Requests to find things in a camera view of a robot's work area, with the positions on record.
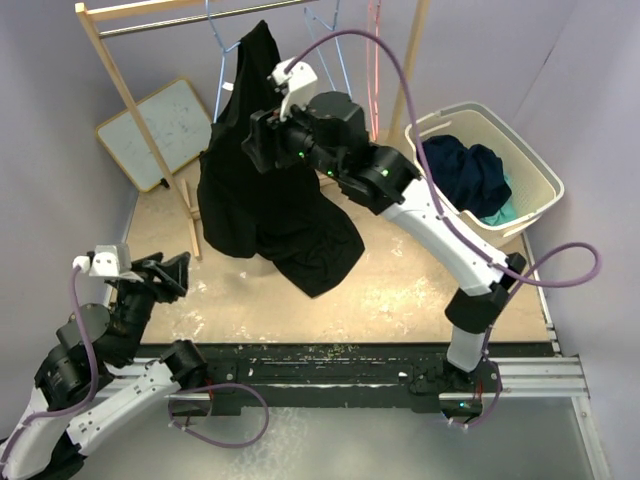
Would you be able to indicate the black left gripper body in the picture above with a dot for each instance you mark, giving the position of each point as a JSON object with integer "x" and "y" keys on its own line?
{"x": 135, "y": 301}

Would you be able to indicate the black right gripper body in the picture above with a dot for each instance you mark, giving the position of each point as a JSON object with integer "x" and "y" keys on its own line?
{"x": 292, "y": 143}

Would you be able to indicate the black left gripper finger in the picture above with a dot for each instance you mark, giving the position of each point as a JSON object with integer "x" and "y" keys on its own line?
{"x": 168, "y": 292}
{"x": 172, "y": 271}

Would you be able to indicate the black garment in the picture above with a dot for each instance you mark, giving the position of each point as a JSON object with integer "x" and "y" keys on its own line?
{"x": 282, "y": 215}

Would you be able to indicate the light blue hanger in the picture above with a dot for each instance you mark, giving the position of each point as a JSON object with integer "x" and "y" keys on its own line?
{"x": 225, "y": 50}
{"x": 330, "y": 55}

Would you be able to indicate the pink wire hanger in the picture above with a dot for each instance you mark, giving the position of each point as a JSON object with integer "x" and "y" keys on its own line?
{"x": 372, "y": 66}

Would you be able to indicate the navy blue t shirt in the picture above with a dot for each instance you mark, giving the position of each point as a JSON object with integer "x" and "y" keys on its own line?
{"x": 471, "y": 178}

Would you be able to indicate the teal t shirt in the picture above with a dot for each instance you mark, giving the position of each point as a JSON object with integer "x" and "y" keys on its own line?
{"x": 505, "y": 214}

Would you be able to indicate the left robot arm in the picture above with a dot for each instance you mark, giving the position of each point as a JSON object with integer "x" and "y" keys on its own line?
{"x": 62, "y": 424}

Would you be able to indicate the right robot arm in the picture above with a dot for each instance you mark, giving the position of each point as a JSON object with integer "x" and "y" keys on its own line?
{"x": 330, "y": 136}

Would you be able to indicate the cream perforated laundry basket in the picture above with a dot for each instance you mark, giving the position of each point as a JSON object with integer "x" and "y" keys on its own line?
{"x": 535, "y": 186}

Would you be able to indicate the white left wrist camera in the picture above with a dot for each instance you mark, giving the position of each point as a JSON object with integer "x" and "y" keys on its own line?
{"x": 110, "y": 262}

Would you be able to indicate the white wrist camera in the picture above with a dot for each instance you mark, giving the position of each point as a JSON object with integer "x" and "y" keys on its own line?
{"x": 110, "y": 262}
{"x": 296, "y": 81}

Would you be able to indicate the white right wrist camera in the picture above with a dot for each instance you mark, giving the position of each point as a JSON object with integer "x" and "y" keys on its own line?
{"x": 296, "y": 81}

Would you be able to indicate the small whiteboard yellow frame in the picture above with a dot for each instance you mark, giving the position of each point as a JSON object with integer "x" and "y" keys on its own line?
{"x": 178, "y": 123}

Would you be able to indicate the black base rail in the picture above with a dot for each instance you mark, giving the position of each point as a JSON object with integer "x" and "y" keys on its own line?
{"x": 412, "y": 376}

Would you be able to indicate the aluminium frame rail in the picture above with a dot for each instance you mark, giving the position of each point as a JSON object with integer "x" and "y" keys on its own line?
{"x": 565, "y": 379}

